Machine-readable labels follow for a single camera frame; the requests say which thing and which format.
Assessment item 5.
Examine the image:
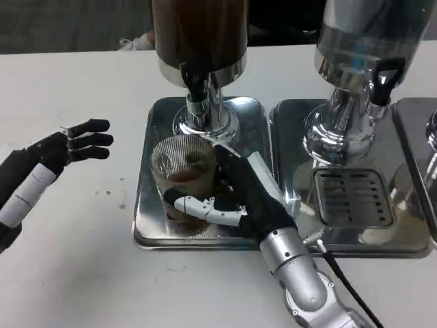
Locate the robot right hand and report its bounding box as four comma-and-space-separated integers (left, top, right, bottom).
163, 143, 298, 242

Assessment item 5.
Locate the clear ribbed glass cup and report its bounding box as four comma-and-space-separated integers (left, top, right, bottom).
151, 134, 223, 237

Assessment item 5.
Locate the steel drip tray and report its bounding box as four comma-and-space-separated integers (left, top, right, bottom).
132, 96, 285, 252
391, 97, 437, 249
269, 98, 432, 258

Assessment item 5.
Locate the brown drink dispenser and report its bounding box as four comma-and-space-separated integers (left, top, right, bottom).
151, 0, 249, 141

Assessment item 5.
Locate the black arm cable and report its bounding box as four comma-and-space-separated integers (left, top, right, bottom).
316, 238, 386, 328

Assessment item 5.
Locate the clear drink dispenser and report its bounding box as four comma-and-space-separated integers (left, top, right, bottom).
302, 0, 428, 169

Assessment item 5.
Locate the black tap lever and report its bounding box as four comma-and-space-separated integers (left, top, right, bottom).
370, 57, 406, 107
180, 63, 206, 102

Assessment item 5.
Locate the chrome dispenser stand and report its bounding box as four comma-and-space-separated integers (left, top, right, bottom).
425, 109, 437, 193

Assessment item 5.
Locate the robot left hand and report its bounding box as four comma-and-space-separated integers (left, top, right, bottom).
0, 118, 114, 256

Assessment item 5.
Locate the person's white shoe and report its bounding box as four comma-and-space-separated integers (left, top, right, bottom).
118, 30, 156, 52

